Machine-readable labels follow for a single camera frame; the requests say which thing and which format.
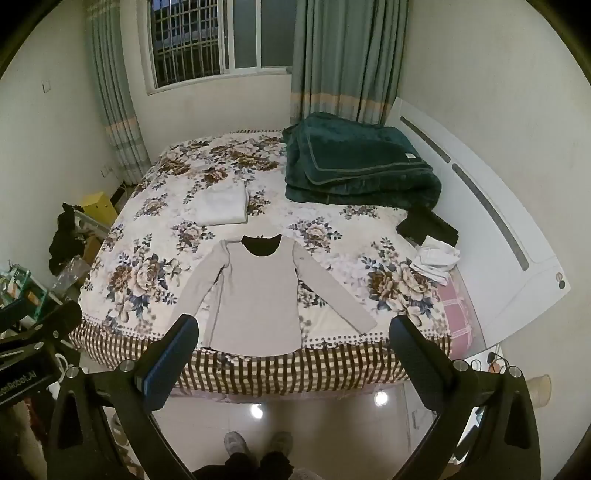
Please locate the floral-covered bed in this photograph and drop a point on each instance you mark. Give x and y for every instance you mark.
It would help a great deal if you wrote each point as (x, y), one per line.
(258, 258)

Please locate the barred window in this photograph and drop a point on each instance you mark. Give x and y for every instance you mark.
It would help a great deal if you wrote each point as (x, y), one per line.
(207, 39)

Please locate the yellow box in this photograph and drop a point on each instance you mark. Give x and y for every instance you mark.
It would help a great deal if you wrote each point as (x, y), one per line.
(99, 207)

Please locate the dark green folded quilt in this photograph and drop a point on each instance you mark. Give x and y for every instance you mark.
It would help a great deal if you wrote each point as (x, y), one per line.
(360, 161)

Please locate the beige waste bin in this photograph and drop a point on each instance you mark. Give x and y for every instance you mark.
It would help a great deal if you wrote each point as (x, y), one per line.
(540, 390)

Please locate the grey long-sleeve shirt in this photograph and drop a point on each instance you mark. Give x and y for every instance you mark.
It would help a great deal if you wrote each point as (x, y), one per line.
(251, 295)

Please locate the white bed headboard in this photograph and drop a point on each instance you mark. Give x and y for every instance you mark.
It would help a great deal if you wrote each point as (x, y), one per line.
(485, 221)

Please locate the pink checked bedsheet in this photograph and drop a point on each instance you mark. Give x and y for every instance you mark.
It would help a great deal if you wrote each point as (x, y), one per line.
(455, 309)

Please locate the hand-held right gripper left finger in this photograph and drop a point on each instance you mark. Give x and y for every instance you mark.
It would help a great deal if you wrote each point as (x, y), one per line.
(162, 369)

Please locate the green cluttered box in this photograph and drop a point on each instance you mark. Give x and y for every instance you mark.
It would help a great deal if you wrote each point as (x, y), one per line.
(18, 288)

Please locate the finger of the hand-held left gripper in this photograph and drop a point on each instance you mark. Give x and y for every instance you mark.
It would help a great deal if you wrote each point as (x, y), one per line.
(41, 318)

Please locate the white folded cloth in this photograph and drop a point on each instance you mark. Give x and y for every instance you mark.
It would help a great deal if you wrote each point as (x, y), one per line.
(221, 203)

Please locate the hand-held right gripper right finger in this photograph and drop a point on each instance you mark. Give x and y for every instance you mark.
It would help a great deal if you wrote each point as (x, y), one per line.
(418, 369)

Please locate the black clothes on rack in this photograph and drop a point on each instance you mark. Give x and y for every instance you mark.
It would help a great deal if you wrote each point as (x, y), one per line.
(64, 240)

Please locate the green striped curtain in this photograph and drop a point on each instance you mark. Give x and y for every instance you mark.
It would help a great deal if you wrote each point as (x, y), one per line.
(117, 97)
(346, 60)

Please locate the person's dark trousers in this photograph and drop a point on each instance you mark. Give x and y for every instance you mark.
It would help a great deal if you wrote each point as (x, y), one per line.
(251, 467)

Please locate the person's grey shoe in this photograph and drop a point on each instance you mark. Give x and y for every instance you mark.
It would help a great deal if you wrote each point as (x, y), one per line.
(280, 444)
(235, 445)

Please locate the black garment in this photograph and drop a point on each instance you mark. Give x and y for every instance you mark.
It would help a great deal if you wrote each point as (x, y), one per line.
(427, 226)

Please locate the white crumpled garment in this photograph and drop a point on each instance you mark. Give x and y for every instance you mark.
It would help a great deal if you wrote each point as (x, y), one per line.
(434, 261)

